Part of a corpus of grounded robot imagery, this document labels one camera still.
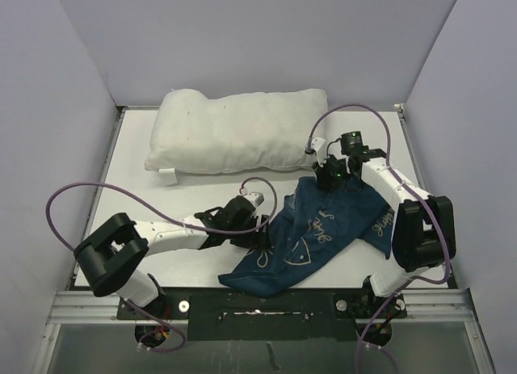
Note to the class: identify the dark blue embroidered pillowcase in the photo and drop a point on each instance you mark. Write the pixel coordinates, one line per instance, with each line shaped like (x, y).
(311, 229)

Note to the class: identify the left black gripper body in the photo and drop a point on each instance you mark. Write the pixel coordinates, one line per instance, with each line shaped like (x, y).
(253, 240)

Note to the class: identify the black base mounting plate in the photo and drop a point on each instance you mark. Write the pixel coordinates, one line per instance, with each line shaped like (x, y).
(219, 314)

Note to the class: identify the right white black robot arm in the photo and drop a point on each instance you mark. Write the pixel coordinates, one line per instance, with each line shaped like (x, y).
(423, 235)

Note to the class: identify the white pillow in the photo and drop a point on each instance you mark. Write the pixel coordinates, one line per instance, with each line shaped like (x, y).
(193, 134)

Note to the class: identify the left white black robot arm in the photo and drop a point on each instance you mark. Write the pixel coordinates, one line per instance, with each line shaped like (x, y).
(109, 258)

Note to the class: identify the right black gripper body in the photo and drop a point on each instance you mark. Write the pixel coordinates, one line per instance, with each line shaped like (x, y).
(333, 172)

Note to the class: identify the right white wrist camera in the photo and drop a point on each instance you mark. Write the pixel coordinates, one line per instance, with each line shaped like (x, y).
(317, 147)

